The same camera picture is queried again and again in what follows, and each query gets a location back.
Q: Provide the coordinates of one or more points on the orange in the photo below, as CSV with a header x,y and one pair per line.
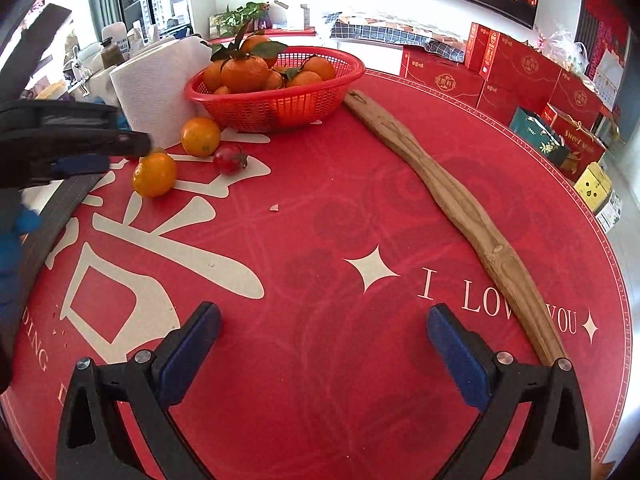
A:
x,y
154,175
200,136

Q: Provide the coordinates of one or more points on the green potted plant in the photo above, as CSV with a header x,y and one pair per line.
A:
x,y
240,17

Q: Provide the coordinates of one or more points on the long wooden stick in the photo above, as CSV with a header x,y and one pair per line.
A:
x,y
450,185

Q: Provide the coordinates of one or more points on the stack of red gift boxes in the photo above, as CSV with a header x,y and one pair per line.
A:
x,y
525,67

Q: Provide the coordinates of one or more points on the chrome faucet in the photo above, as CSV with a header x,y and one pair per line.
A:
x,y
75,67

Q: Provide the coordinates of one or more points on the red printed table mat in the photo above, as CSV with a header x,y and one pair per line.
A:
x,y
320,240

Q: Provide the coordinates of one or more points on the person's left hand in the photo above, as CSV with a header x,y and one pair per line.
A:
x,y
25,222

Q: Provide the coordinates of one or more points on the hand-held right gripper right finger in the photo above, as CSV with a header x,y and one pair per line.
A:
x,y
455,355

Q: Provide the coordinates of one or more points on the pile of leafy tangerines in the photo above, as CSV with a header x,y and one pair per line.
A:
x,y
245,72

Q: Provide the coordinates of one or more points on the red plastic basket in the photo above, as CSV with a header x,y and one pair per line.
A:
x,y
260,107

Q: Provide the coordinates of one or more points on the checkered cloth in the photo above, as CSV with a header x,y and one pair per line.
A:
x,y
390,27

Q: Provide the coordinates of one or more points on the green gift bag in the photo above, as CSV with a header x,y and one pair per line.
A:
x,y
537,132

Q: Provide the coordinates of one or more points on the cherry tomato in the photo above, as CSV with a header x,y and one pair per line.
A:
x,y
230,158

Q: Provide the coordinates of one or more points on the grey white tray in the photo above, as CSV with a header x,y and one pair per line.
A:
x,y
55,220

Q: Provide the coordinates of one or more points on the clear plastic bag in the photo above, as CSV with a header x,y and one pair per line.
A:
x,y
565,47

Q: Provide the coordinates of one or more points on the white paper towel roll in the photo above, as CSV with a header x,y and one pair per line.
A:
x,y
155,85

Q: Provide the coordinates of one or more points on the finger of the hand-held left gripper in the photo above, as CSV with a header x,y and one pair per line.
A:
x,y
130,143
82,165

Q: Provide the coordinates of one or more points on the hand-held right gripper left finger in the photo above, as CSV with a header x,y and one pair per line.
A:
x,y
192,355

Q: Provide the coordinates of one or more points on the yellow carton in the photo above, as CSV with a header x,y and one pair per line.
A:
x,y
595,190

